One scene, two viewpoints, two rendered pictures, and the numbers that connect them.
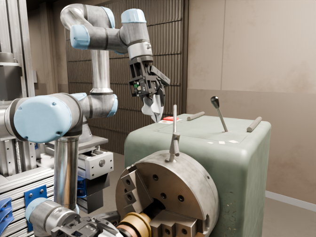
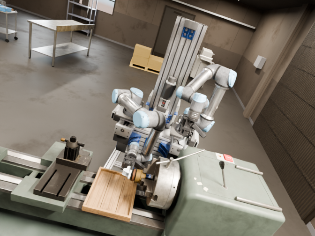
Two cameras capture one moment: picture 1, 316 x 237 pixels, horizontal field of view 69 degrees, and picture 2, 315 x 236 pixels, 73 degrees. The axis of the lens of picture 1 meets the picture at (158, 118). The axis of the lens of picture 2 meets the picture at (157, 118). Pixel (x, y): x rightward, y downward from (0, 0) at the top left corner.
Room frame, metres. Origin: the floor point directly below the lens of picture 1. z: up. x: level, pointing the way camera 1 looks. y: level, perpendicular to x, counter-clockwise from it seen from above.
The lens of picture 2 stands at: (-0.12, -0.77, 2.05)
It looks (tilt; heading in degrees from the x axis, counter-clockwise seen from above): 27 degrees down; 52
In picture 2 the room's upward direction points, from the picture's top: 19 degrees clockwise
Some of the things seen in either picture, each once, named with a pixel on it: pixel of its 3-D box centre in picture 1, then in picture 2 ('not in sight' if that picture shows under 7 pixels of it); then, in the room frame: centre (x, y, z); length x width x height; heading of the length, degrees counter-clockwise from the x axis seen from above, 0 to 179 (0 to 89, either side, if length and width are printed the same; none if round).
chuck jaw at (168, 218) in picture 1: (177, 225); (148, 188); (0.55, -0.05, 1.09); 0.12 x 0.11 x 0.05; 58
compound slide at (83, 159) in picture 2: not in sight; (74, 159); (0.20, 0.37, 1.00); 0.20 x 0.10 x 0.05; 148
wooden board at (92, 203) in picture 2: not in sight; (113, 191); (0.42, 0.13, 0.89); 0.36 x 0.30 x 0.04; 58
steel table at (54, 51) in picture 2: not in sight; (64, 39); (0.97, 5.76, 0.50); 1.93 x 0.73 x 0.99; 50
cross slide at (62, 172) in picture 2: not in sight; (65, 170); (0.14, 0.33, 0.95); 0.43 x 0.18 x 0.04; 58
